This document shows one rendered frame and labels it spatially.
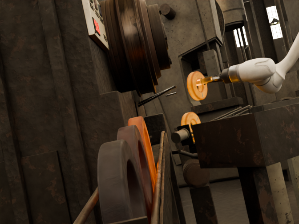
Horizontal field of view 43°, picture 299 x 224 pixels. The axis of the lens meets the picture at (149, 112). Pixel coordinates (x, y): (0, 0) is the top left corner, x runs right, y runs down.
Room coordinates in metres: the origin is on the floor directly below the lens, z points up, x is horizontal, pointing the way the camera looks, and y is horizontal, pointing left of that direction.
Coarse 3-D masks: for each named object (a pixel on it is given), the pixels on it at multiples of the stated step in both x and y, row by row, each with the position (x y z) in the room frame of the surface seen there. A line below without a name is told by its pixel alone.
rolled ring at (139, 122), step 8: (128, 120) 0.88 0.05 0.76; (136, 120) 0.86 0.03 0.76; (144, 128) 0.90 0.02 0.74; (144, 136) 0.84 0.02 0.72; (144, 144) 0.82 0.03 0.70; (152, 152) 0.98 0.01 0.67; (152, 160) 0.96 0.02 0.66; (152, 168) 0.95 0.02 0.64; (152, 176) 0.83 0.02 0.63; (152, 184) 0.84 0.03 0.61
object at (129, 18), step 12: (120, 0) 1.45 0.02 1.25; (132, 0) 1.42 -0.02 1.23; (120, 12) 1.42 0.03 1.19; (132, 12) 1.41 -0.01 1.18; (132, 24) 1.40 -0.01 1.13; (132, 36) 1.40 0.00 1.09; (132, 48) 1.41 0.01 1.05; (144, 48) 1.41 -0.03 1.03; (132, 60) 1.43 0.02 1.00; (144, 60) 1.44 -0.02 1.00; (144, 72) 1.47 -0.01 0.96; (144, 84) 1.52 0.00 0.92
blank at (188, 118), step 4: (188, 112) 2.04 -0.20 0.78; (192, 112) 2.05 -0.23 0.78; (184, 116) 2.02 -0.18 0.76; (188, 116) 2.02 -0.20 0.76; (192, 116) 2.05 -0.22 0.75; (196, 116) 2.08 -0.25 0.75; (184, 120) 2.00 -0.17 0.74; (188, 120) 2.01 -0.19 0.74; (192, 120) 2.06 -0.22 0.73; (196, 120) 2.07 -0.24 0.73; (184, 124) 1.99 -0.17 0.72; (192, 124) 2.09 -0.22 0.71
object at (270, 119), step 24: (216, 120) 1.07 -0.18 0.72; (240, 120) 0.99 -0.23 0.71; (264, 120) 0.97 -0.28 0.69; (288, 120) 1.01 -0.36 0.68; (216, 144) 1.09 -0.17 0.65; (240, 144) 1.01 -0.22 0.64; (264, 144) 0.96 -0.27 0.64; (288, 144) 1.00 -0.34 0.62; (240, 168) 1.13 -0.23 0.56; (264, 168) 1.12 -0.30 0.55; (264, 192) 1.11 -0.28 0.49; (264, 216) 1.10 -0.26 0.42
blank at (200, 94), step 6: (192, 72) 1.98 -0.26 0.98; (198, 72) 1.99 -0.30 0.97; (192, 78) 1.94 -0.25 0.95; (198, 78) 1.99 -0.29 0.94; (192, 84) 1.93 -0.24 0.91; (192, 90) 1.93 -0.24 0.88; (198, 90) 1.97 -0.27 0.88; (204, 90) 2.02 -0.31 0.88; (192, 96) 1.96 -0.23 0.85; (198, 96) 1.96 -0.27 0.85; (204, 96) 2.01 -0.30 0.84
